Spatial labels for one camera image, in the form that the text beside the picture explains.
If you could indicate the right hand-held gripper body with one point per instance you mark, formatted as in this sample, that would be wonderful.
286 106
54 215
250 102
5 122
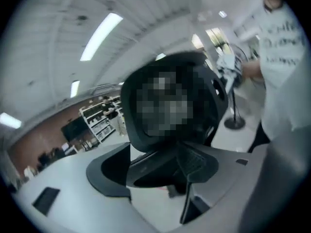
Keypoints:
227 67

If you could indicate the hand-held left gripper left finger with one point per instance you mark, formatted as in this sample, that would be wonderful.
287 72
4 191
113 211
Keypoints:
85 210

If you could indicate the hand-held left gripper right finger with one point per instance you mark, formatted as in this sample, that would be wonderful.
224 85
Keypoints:
218 178

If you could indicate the black office chair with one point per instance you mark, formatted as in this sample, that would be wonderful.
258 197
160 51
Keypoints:
130 110

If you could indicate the person's right forearm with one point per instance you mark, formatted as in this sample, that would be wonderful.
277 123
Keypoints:
252 69

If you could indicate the person's white printed t-shirt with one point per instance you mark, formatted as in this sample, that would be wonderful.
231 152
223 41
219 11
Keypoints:
279 86

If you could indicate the black standing fan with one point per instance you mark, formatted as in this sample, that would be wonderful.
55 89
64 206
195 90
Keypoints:
234 124

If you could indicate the white shelf rack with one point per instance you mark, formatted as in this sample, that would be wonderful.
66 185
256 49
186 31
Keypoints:
97 125

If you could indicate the ceiling light panel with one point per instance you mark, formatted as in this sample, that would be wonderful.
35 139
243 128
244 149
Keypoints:
102 35
74 88
9 120

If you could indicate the black wall screen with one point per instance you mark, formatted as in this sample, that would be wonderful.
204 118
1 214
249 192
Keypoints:
74 130

